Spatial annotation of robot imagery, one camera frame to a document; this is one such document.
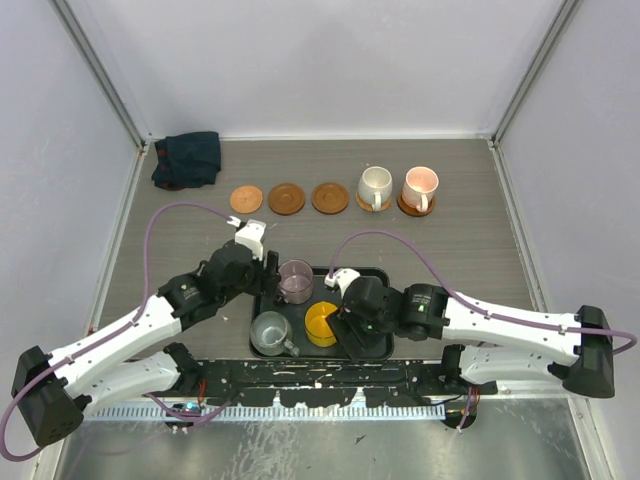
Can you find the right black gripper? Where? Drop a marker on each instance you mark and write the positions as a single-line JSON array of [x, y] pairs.
[[342, 326]]

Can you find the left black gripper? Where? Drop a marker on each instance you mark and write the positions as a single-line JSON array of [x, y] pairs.
[[269, 278]]

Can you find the purple mug black handle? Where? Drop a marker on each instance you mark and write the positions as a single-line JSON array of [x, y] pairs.
[[296, 282]]

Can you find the yellow mug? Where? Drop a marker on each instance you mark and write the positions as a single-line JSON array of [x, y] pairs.
[[316, 326]]

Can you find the grey stoneware mug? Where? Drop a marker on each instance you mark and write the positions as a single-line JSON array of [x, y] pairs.
[[271, 335]]

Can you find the dark wooden coaster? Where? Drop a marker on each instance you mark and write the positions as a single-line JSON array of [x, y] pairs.
[[330, 198], [413, 212], [286, 199]]

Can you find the light orange coaster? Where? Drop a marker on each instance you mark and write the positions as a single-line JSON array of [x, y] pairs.
[[246, 199]]

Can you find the woven rattan coaster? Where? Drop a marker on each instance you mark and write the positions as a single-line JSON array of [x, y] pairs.
[[367, 207]]

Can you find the white speckled mug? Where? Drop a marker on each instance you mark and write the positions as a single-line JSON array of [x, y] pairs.
[[375, 186]]

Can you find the pink ceramic mug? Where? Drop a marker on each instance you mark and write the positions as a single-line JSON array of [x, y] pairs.
[[419, 188]]

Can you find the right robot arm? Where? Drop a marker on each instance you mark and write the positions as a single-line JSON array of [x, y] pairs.
[[485, 342]]

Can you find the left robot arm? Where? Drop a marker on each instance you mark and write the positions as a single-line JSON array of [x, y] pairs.
[[56, 391]]

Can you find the black plastic tray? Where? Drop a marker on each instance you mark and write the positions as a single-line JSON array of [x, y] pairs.
[[295, 315]]

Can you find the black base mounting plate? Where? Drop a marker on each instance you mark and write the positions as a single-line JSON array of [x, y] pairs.
[[253, 383]]

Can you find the dark blue folded cloth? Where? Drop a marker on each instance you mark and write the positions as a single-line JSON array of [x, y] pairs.
[[187, 161]]

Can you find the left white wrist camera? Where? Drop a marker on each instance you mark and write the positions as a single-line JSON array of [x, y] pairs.
[[250, 234]]

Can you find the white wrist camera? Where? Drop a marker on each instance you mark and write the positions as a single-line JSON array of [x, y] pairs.
[[341, 279], [250, 234]]

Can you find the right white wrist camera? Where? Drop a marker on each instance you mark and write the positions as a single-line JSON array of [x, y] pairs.
[[341, 279]]

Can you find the perforated cable duct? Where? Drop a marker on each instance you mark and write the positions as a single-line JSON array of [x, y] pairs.
[[147, 411]]

